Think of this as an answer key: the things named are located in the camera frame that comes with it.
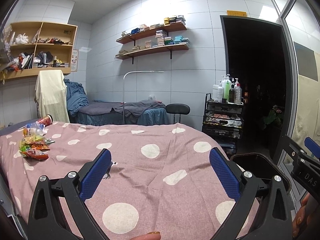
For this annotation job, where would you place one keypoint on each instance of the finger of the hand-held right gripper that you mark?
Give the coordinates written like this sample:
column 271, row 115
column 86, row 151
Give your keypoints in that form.
column 312, row 146
column 295, row 145

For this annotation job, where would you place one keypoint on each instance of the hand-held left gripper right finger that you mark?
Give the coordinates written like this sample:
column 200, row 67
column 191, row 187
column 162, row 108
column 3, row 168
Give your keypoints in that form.
column 225, row 175

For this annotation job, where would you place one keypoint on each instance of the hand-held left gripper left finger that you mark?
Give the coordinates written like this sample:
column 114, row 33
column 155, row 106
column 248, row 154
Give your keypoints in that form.
column 96, row 175

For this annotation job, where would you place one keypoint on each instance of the dark brown plastic bin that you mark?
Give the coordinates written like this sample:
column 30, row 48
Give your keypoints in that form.
column 260, row 165

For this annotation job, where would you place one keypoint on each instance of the person's right hand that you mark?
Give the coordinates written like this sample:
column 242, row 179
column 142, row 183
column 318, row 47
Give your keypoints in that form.
column 301, row 217

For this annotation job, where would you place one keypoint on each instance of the person's left hand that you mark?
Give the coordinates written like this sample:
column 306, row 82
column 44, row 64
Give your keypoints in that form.
column 147, row 236

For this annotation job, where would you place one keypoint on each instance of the potted flower plant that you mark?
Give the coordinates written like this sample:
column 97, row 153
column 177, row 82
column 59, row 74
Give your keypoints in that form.
column 272, row 116

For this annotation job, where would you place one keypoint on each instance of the silver green snack packet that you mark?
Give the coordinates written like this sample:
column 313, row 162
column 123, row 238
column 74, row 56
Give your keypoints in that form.
column 49, row 141

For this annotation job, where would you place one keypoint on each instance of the pink polka dot blanket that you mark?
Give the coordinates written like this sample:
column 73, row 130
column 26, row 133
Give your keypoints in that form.
column 150, row 142

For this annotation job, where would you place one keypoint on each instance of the orange snack packet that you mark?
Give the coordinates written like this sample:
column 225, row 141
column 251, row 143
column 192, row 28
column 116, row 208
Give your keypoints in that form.
column 40, row 145

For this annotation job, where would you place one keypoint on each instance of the red snack packet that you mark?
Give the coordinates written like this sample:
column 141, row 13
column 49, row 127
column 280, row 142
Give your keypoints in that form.
column 35, row 154

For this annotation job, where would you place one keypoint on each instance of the grey covered massage bed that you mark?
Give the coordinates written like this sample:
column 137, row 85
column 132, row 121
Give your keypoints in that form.
column 105, row 110

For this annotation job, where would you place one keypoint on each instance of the glass sliding door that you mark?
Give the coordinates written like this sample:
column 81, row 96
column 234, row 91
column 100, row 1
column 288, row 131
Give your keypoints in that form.
column 305, row 80

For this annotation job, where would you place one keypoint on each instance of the yellow green snack packet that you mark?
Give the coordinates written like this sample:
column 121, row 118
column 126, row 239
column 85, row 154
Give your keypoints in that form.
column 33, row 138

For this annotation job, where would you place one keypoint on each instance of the red paper cup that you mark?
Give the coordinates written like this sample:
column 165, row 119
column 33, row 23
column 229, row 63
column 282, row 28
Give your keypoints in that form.
column 45, row 120

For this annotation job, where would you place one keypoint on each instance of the clear spray bottle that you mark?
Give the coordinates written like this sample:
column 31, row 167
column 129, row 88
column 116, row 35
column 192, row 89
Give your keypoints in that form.
column 238, row 93

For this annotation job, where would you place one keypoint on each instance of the yellow label bottle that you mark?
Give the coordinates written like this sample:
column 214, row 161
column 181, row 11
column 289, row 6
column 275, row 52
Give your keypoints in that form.
column 32, row 132

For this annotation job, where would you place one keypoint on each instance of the clear bottle blue label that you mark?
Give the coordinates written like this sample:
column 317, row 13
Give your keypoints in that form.
column 35, row 125

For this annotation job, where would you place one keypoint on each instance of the blue bedding pile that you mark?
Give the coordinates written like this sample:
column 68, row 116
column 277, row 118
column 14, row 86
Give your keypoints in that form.
column 75, row 98

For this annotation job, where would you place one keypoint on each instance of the dark pump bottle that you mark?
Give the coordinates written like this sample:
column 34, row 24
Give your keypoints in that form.
column 232, row 95

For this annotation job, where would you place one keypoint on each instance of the black round stool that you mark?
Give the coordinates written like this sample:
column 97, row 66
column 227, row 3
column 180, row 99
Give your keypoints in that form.
column 177, row 109

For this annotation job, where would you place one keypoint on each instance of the white floor lamp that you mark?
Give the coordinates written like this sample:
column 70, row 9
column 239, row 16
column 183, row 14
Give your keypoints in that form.
column 123, row 97

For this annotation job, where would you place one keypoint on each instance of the green bottle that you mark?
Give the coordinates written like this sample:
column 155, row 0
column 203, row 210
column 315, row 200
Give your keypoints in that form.
column 228, row 92

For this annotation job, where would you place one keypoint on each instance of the cream towel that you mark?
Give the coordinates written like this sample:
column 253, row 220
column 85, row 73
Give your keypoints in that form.
column 51, row 95

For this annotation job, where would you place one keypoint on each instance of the white pump bottle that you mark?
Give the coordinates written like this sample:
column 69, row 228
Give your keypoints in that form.
column 224, row 82

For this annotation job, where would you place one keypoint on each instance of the small white container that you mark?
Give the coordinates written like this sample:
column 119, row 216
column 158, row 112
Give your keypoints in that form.
column 152, row 98

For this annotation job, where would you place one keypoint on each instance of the yellow door sign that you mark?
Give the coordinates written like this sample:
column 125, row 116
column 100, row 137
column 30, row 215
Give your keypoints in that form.
column 237, row 13

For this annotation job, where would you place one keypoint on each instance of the row of small boxes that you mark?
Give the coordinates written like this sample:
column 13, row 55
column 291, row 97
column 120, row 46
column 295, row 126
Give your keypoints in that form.
column 172, row 20

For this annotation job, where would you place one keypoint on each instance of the wooden wall cabinet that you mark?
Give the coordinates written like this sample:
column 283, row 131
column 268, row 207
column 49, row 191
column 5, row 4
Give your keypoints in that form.
column 57, row 70

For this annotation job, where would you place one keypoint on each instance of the wall poster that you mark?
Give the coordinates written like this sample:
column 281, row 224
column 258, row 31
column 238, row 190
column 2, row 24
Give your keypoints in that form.
column 74, row 60

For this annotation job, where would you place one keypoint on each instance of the long wooden wall shelf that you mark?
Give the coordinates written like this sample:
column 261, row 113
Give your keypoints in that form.
column 152, row 31
column 152, row 51

